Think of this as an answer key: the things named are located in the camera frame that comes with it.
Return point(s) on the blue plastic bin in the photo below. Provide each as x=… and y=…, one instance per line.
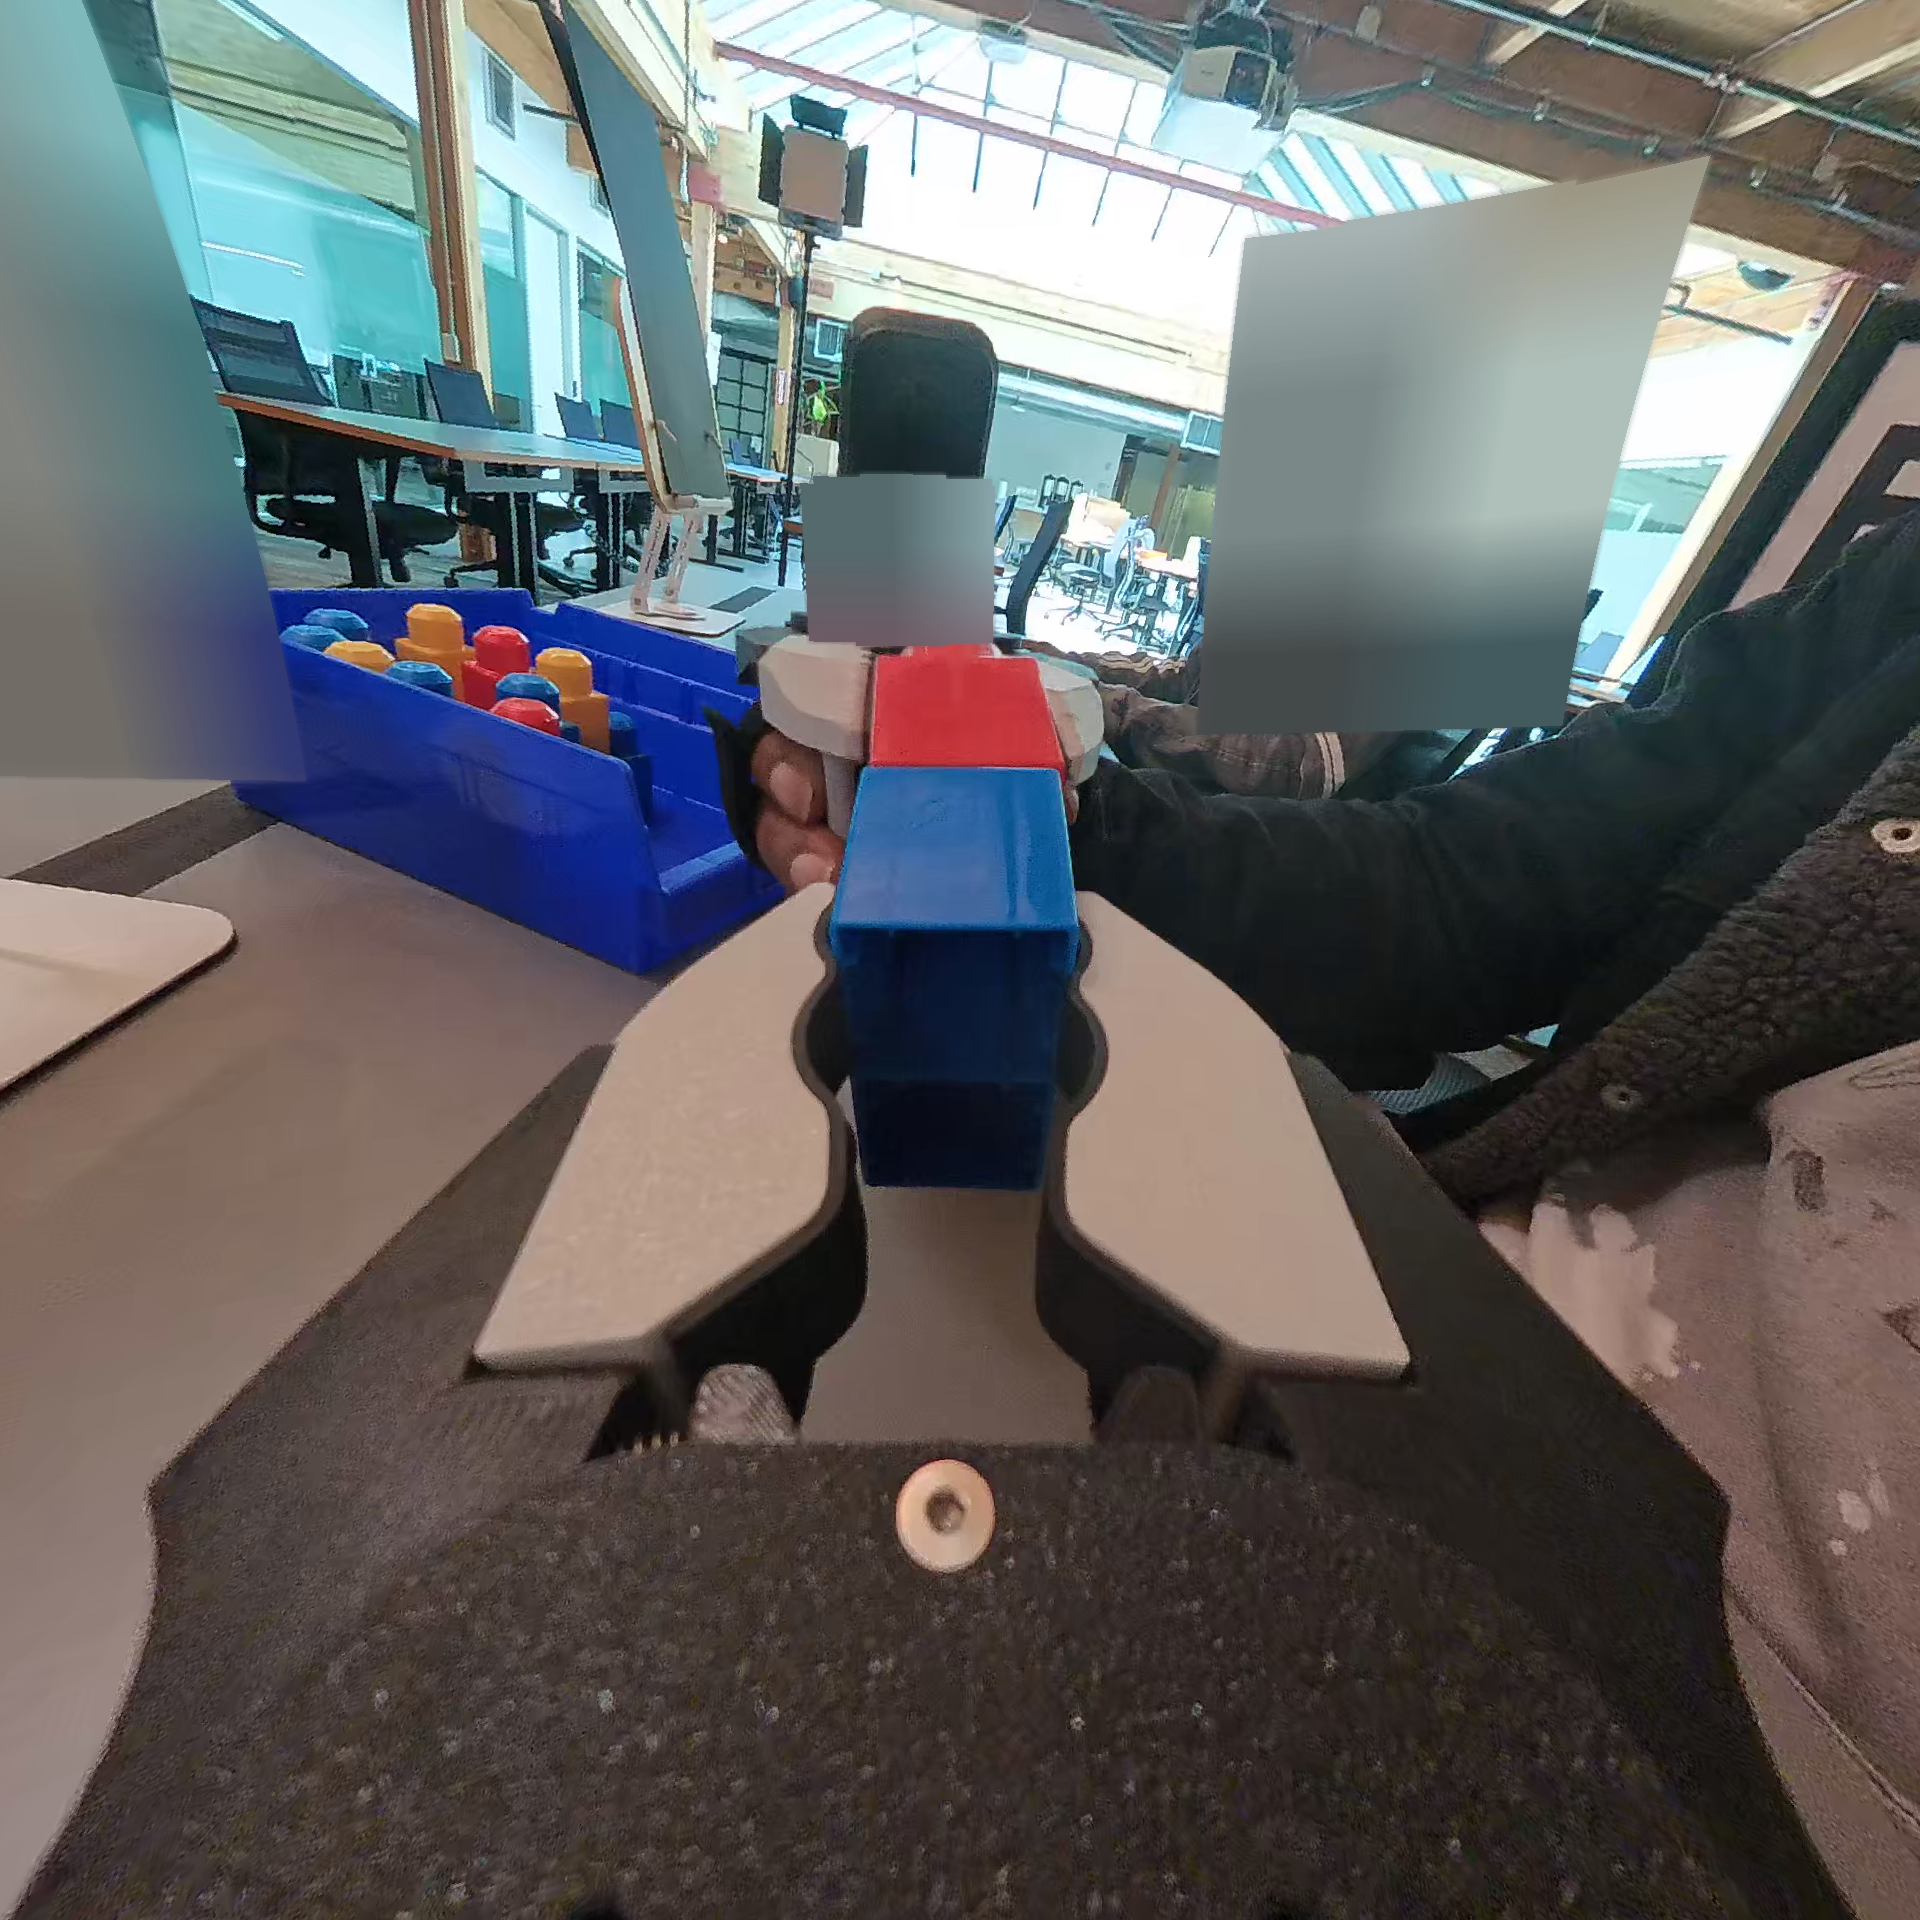
x=494, y=840

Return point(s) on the person's right forearm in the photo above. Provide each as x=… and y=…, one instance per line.
x=1350, y=900

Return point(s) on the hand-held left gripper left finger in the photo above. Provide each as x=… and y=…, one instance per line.
x=676, y=1155

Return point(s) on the black office chair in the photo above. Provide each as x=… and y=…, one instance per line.
x=285, y=390

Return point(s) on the ceiling mounted projector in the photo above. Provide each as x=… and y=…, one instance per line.
x=1223, y=82

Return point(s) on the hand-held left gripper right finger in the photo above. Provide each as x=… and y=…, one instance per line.
x=1244, y=1171

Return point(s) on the long wooden desk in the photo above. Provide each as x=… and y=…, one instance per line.
x=451, y=438

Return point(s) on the blue mega block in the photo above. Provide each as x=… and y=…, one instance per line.
x=955, y=974

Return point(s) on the wooden support post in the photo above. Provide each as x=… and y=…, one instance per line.
x=446, y=180

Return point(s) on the LED panel light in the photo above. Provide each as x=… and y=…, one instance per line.
x=809, y=166

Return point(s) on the red mega block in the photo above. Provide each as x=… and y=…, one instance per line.
x=968, y=713

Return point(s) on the grey printed shirt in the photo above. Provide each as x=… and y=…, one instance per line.
x=1799, y=1425

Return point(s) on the black framed panel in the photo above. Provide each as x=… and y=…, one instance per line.
x=1846, y=450

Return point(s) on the dark fleece jacket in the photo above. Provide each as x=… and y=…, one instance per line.
x=1724, y=974

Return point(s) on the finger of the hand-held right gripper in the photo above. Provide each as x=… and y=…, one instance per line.
x=819, y=698
x=1079, y=727

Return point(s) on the pile of assorted building blocks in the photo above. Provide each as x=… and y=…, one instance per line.
x=503, y=652

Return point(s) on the person's right hand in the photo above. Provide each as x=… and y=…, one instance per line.
x=796, y=826

